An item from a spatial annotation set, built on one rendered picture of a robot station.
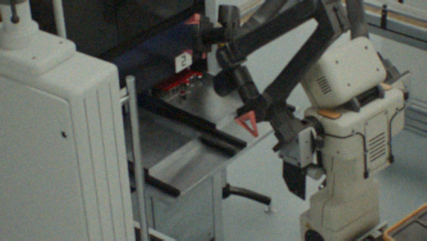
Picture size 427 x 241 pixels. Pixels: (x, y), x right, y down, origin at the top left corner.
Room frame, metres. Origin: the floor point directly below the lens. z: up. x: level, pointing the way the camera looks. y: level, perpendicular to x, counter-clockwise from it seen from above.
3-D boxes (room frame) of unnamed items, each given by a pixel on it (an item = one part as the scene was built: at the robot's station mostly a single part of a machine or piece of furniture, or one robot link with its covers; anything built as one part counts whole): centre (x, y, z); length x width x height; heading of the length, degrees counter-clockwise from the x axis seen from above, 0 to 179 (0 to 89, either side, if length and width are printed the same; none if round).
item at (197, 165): (2.62, 0.07, 0.87); 0.70 x 0.48 x 0.02; 138
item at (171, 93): (2.86, 0.09, 0.91); 0.18 x 0.02 x 0.05; 138
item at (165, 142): (2.53, 0.23, 0.90); 0.34 x 0.26 x 0.04; 48
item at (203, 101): (2.79, 0.01, 0.90); 0.34 x 0.26 x 0.04; 48
